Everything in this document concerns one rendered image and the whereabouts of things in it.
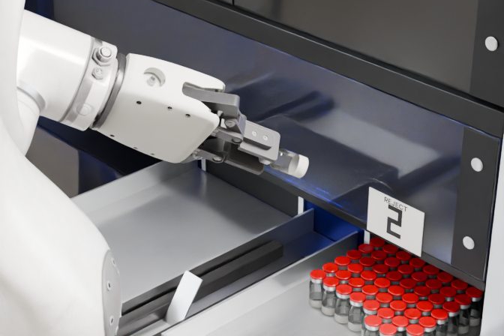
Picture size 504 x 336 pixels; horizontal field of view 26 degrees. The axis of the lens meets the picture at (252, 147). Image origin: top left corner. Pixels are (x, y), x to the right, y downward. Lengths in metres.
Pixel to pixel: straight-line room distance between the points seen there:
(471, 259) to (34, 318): 0.63
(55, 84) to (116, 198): 0.69
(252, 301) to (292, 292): 0.07
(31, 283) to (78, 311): 0.05
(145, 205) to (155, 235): 0.09
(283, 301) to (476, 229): 0.30
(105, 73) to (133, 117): 0.05
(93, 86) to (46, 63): 0.05
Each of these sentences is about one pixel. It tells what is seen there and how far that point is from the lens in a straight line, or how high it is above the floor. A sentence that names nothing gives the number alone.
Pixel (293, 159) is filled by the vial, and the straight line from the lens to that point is 1.07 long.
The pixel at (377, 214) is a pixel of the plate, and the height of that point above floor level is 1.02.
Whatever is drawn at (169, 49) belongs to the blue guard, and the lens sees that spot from 1.56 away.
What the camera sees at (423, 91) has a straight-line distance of 1.23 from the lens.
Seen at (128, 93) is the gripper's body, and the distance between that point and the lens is 0.98.
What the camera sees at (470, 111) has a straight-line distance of 1.20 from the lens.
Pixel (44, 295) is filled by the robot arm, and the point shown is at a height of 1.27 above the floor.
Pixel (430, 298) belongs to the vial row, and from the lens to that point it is 1.36.
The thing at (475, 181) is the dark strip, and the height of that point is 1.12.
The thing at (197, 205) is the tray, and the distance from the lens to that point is 1.62.
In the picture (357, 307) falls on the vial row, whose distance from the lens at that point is 1.35.
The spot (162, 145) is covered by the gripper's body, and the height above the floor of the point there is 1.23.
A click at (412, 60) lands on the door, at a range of 1.24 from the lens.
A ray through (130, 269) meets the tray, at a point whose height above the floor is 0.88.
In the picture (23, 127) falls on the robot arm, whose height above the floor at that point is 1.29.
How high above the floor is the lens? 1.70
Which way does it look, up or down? 27 degrees down
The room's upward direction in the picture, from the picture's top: straight up
